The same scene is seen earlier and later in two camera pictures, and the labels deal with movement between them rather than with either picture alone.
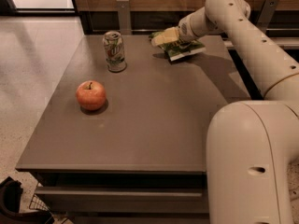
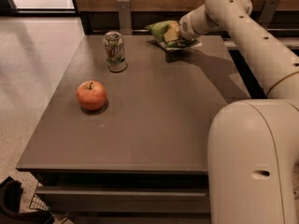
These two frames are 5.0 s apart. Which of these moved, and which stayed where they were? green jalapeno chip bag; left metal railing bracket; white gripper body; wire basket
Moved: green jalapeno chip bag
Stayed: left metal railing bracket; wire basket; white gripper body
